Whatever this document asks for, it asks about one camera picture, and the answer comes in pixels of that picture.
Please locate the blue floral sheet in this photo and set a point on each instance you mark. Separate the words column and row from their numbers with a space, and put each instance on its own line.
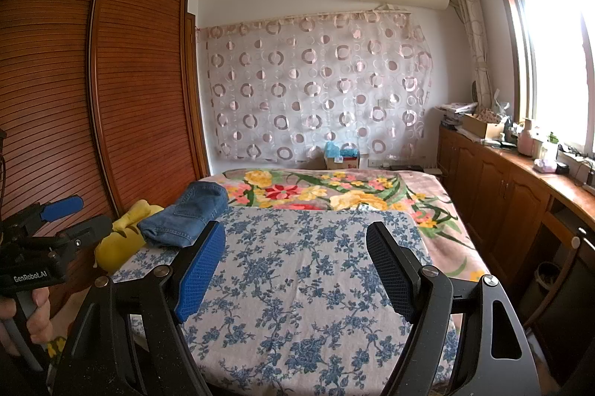
column 302, row 284

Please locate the wooden counter cabinet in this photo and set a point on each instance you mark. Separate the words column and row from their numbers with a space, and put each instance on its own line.
column 502, row 200

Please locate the window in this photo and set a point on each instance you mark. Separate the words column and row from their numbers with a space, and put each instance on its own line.
column 553, row 51

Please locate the wooden slatted wardrobe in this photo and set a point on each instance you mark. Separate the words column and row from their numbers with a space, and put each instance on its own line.
column 139, row 98

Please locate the blue denim pants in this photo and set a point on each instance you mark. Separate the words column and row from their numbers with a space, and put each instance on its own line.
column 186, row 214

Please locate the pink bottle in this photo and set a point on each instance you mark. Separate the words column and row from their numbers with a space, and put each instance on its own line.
column 526, row 141

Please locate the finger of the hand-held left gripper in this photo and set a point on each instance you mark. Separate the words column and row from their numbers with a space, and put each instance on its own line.
column 88, row 231
column 60, row 209

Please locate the stack of papers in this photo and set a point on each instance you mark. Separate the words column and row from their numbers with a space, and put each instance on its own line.
column 458, row 112

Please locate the person's left hand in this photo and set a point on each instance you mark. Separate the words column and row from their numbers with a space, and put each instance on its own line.
column 39, row 321

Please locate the white round knob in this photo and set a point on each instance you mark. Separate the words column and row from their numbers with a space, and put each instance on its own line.
column 575, row 241

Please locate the small black box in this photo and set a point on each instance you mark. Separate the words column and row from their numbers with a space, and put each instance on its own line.
column 562, row 168

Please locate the yellow flower blanket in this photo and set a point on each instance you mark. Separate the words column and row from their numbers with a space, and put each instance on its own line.
column 325, row 186

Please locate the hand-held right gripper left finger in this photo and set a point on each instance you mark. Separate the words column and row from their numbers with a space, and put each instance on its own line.
column 197, row 279

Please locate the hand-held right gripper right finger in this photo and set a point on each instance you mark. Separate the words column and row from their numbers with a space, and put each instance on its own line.
column 393, row 275

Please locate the wastebasket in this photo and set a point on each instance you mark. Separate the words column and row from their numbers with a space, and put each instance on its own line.
column 548, row 279

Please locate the pink pouch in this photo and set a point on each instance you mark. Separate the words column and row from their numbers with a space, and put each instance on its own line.
column 544, row 165

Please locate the yellow garment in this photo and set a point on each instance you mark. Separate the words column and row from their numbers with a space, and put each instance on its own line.
column 116, row 247

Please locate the open cardboard box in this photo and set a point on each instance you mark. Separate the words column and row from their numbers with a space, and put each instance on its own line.
column 486, row 127

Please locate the circle patterned curtain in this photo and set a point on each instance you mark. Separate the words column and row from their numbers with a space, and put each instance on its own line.
column 316, row 84

